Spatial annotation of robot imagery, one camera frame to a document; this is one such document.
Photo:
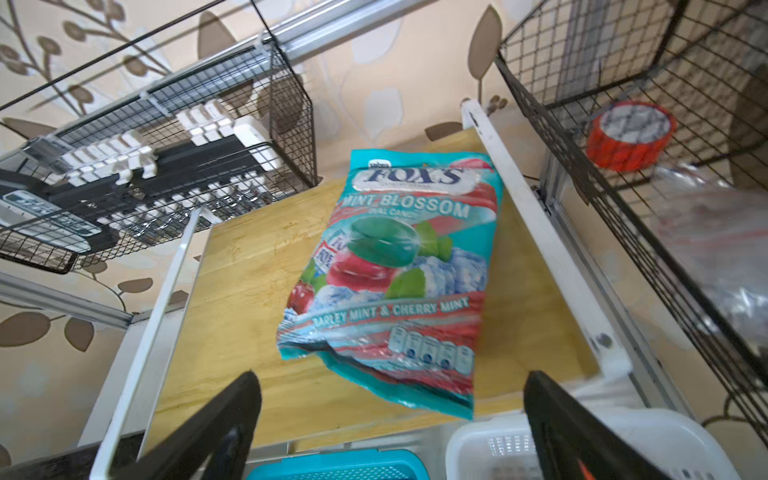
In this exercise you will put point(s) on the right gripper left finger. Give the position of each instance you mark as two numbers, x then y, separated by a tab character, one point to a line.
217	439

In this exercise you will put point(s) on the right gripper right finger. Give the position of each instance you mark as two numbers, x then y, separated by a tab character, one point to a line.
571	443

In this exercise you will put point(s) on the pink teal snack bag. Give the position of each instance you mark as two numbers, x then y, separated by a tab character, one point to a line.
391	299

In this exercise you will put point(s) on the white plastic basket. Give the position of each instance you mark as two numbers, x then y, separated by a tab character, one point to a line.
503	448

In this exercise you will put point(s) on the white wooden shelf rack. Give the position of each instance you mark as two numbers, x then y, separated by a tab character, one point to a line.
539	315

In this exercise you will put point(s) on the teal plastic basket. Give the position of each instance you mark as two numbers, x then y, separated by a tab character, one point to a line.
358	464

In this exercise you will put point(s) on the plastic bottle red cap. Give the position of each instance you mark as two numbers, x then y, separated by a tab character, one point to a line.
714	232

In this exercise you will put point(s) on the black tool in basket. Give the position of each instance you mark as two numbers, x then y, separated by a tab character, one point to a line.
125	194

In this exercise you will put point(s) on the black wire basket centre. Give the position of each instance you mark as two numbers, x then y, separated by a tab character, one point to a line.
112	135

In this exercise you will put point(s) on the black wire basket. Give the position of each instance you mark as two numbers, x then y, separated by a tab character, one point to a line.
112	135
705	62

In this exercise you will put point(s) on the black wire basket right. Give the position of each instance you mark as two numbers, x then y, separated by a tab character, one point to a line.
705	62

